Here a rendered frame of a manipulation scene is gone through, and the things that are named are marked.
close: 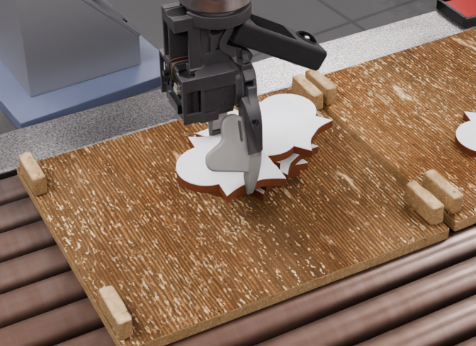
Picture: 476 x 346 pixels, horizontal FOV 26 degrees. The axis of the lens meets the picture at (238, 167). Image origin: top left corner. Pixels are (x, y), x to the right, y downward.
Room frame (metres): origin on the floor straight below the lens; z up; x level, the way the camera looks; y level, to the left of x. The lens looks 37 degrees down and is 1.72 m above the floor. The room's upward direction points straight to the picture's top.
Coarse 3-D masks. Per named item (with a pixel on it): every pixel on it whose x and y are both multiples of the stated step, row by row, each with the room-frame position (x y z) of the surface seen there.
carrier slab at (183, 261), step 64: (192, 128) 1.11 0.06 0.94; (64, 192) 0.98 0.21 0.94; (128, 192) 0.98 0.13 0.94; (192, 192) 0.98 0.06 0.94; (320, 192) 0.98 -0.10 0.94; (384, 192) 0.98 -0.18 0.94; (64, 256) 0.88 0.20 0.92; (128, 256) 0.86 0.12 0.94; (192, 256) 0.86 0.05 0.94; (256, 256) 0.86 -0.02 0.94; (320, 256) 0.86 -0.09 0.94; (384, 256) 0.87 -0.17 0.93; (192, 320) 0.76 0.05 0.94
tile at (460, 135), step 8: (464, 112) 1.14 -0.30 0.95; (472, 120) 1.12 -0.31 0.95; (464, 128) 1.10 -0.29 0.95; (472, 128) 1.10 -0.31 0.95; (456, 136) 1.08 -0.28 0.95; (464, 136) 1.08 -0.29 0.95; (472, 136) 1.08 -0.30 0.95; (456, 144) 1.08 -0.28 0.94; (464, 144) 1.06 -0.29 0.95; (472, 144) 1.06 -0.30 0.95; (464, 152) 1.06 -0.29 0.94; (472, 152) 1.05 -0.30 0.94
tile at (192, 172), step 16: (192, 144) 0.95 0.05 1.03; (208, 144) 0.94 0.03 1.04; (192, 160) 0.91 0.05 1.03; (192, 176) 0.88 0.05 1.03; (208, 176) 0.88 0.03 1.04; (224, 176) 0.88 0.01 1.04; (240, 176) 0.88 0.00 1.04; (272, 176) 0.88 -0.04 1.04; (208, 192) 0.87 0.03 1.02; (224, 192) 0.86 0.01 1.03; (240, 192) 0.86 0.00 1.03
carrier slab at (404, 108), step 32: (384, 64) 1.28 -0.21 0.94; (416, 64) 1.28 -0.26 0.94; (448, 64) 1.28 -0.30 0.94; (352, 96) 1.19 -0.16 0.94; (384, 96) 1.19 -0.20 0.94; (416, 96) 1.19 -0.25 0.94; (448, 96) 1.19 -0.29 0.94; (352, 128) 1.11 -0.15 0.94; (384, 128) 1.11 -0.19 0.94; (416, 128) 1.11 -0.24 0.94; (448, 128) 1.11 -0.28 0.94; (384, 160) 1.05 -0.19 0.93; (416, 160) 1.04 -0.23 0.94; (448, 160) 1.04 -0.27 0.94; (448, 224) 0.93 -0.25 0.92
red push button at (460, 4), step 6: (450, 0) 1.48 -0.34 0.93; (456, 0) 1.48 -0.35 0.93; (462, 0) 1.48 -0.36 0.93; (468, 0) 1.48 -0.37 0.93; (474, 0) 1.48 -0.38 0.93; (456, 6) 1.46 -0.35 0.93; (462, 6) 1.46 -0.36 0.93; (468, 6) 1.46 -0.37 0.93; (474, 6) 1.46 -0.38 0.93; (462, 12) 1.44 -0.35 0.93; (468, 12) 1.44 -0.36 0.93; (474, 12) 1.44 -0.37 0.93
